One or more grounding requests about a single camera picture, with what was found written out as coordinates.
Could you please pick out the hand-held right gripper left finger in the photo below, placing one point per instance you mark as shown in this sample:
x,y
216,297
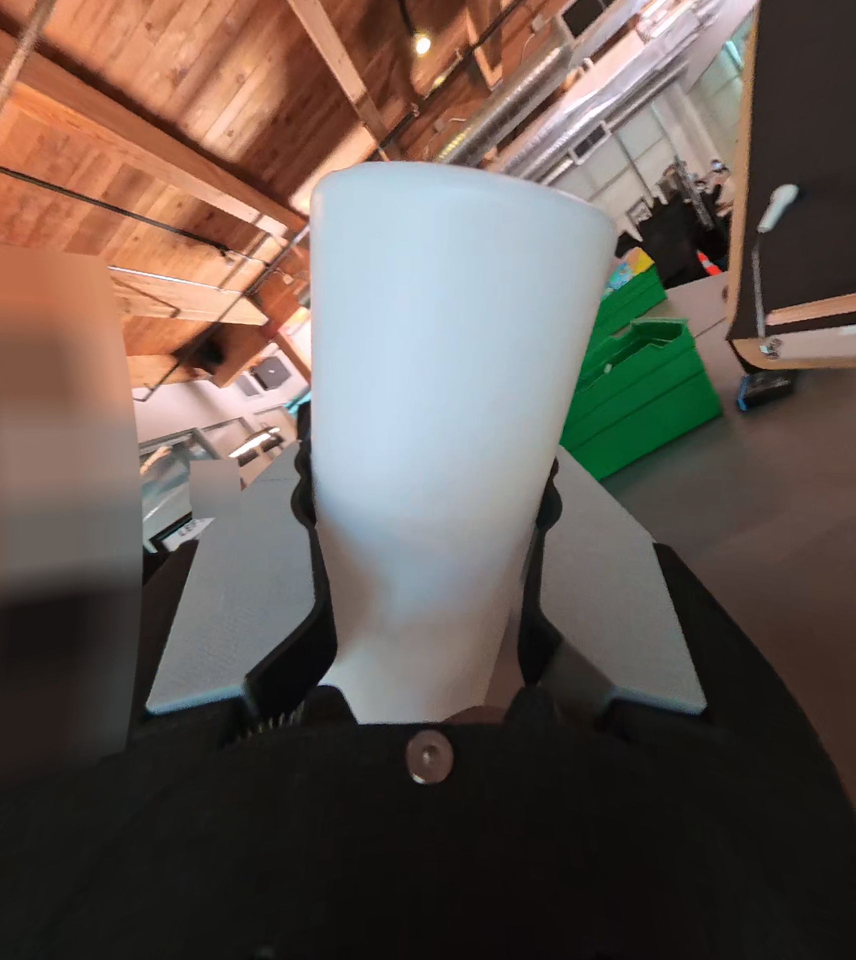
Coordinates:
x,y
240,600

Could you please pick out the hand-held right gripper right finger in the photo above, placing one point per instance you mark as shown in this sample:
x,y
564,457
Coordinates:
x,y
607,592

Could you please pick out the black battery blue edge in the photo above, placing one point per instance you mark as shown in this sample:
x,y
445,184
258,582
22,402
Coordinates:
x,y
765,390

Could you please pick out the small green plastic bin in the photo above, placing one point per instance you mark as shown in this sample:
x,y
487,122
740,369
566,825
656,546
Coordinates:
x,y
634,300

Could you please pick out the wooden book stand white base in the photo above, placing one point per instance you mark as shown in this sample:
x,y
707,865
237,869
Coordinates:
x,y
832,112

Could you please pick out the silver ventilation duct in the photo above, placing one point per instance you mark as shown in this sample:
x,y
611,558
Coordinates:
x,y
525,105

